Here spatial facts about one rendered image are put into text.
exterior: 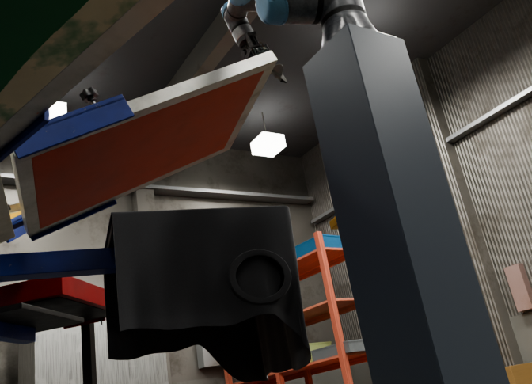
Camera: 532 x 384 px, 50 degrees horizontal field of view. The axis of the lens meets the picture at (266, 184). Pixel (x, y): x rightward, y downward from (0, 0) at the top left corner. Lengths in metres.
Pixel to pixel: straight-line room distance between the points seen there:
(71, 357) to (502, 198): 5.85
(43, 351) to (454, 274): 6.15
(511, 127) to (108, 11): 7.76
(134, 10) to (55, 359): 6.37
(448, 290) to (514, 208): 7.09
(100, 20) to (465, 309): 0.83
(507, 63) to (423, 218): 7.49
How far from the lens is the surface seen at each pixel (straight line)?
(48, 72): 0.94
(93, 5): 0.81
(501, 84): 8.59
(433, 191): 1.23
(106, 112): 1.50
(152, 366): 7.34
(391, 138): 1.21
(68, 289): 2.55
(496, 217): 8.36
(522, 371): 7.01
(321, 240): 7.19
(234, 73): 1.65
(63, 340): 7.08
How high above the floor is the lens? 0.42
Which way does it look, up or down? 22 degrees up
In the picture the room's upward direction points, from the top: 10 degrees counter-clockwise
